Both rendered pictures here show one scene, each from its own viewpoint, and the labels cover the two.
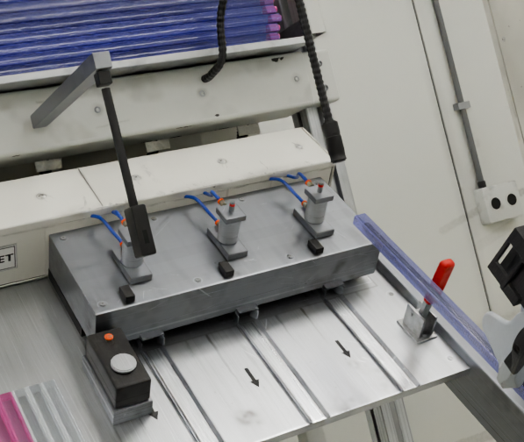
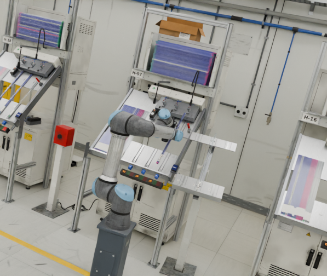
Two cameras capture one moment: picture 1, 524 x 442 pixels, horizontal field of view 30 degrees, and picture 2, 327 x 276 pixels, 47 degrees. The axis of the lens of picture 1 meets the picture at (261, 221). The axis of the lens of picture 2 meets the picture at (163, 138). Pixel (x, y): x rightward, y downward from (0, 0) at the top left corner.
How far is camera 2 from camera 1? 2.43 m
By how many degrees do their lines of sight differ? 48
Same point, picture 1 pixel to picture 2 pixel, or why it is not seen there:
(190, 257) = (171, 107)
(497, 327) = not seen: hidden behind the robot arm
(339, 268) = (187, 118)
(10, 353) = (149, 107)
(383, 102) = not seen: outside the picture
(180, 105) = (188, 87)
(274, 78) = (203, 90)
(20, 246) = (158, 96)
